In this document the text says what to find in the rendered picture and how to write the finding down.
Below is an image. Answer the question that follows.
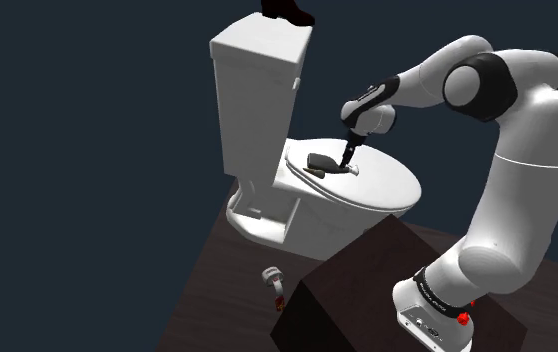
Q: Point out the grey and red plunger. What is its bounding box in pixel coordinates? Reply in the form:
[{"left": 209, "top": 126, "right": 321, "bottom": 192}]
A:
[{"left": 261, "top": 266, "right": 287, "bottom": 312}]

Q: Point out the dark brown robot stand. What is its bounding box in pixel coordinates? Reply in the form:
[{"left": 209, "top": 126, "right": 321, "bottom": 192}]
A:
[{"left": 269, "top": 213, "right": 529, "bottom": 352}]

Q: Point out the white toilet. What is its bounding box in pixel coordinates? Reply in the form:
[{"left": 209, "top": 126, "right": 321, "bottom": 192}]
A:
[{"left": 209, "top": 11, "right": 423, "bottom": 262}]

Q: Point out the dark object on tank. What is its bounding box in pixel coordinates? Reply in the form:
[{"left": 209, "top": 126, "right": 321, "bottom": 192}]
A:
[{"left": 260, "top": 0, "right": 316, "bottom": 28}]

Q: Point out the dark spray bottle white nozzle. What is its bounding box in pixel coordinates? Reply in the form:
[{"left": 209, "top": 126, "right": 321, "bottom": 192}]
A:
[{"left": 306, "top": 152, "right": 361, "bottom": 177}]

